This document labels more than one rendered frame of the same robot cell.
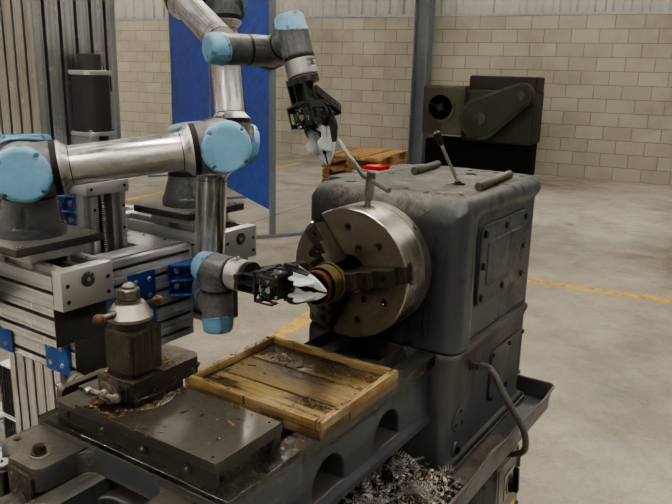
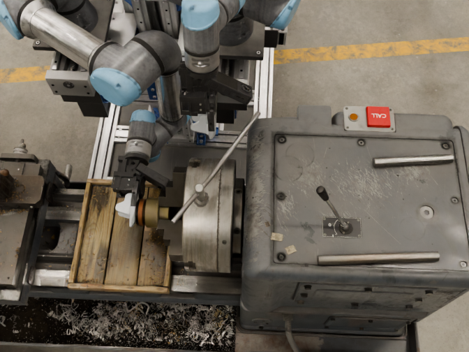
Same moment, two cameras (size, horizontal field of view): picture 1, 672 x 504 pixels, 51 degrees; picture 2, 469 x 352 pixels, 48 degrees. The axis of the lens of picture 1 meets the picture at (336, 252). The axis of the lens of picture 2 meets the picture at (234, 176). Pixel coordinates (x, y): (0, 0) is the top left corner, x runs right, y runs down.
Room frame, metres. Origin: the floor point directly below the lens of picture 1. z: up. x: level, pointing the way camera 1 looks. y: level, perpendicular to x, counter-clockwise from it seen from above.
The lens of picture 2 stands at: (1.44, -0.57, 2.46)
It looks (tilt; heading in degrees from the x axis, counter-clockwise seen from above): 64 degrees down; 60
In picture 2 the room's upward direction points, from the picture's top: 1 degrees counter-clockwise
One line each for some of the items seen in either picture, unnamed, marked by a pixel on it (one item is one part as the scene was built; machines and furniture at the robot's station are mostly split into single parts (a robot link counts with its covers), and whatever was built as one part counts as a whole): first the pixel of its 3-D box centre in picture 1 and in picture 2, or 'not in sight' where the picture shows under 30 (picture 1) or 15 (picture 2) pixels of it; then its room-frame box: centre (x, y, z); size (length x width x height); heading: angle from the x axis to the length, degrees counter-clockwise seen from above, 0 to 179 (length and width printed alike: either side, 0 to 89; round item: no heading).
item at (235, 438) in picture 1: (157, 417); (3, 216); (1.13, 0.31, 0.95); 0.43 x 0.17 x 0.05; 57
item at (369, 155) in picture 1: (366, 167); not in sight; (9.86, -0.40, 0.22); 1.25 x 0.86 x 0.44; 157
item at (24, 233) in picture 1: (31, 212); (69, 8); (1.60, 0.71, 1.21); 0.15 x 0.15 x 0.10
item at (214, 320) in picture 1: (216, 307); (150, 142); (1.63, 0.29, 0.98); 0.11 x 0.08 x 0.11; 20
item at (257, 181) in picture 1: (211, 99); not in sight; (8.32, 1.47, 1.18); 4.12 x 0.80 x 2.35; 25
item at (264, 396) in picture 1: (293, 380); (126, 234); (1.43, 0.09, 0.89); 0.36 x 0.30 x 0.04; 57
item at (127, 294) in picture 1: (128, 291); not in sight; (1.16, 0.36, 1.17); 0.04 x 0.04 x 0.03
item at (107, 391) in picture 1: (145, 378); (11, 193); (1.19, 0.34, 0.99); 0.20 x 0.10 x 0.05; 147
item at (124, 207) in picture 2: (304, 283); (125, 208); (1.46, 0.07, 1.10); 0.09 x 0.06 x 0.03; 55
